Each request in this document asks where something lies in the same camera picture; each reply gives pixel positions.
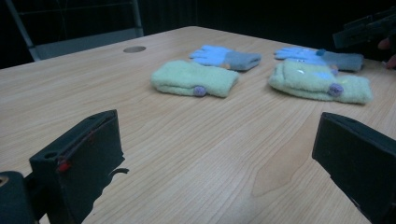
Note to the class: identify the blue glove with grey cuff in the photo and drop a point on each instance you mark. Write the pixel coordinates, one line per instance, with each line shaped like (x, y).
(339, 59)
(218, 56)

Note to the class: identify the light green fuzzy glove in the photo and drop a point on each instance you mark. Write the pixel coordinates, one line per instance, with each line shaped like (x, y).
(190, 77)

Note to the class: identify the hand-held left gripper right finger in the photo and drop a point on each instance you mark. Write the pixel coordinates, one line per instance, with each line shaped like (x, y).
(361, 161)

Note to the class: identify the white metal stand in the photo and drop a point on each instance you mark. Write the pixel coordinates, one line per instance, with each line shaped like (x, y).
(77, 43)

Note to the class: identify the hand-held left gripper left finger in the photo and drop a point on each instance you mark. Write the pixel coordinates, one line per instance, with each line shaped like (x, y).
(77, 168)

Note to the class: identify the green sock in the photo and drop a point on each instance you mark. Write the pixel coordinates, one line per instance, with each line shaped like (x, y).
(311, 81)

